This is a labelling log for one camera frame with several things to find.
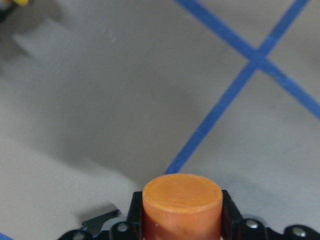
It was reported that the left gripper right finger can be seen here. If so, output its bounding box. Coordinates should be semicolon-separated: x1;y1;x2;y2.
221;190;243;240

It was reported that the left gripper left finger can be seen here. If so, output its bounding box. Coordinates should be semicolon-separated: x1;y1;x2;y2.
126;191;144;240

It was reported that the plain orange cylinder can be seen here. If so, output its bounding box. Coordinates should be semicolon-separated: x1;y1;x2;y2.
142;173;223;240

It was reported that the yellow push button switch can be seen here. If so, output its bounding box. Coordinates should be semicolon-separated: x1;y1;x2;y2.
0;0;30;23

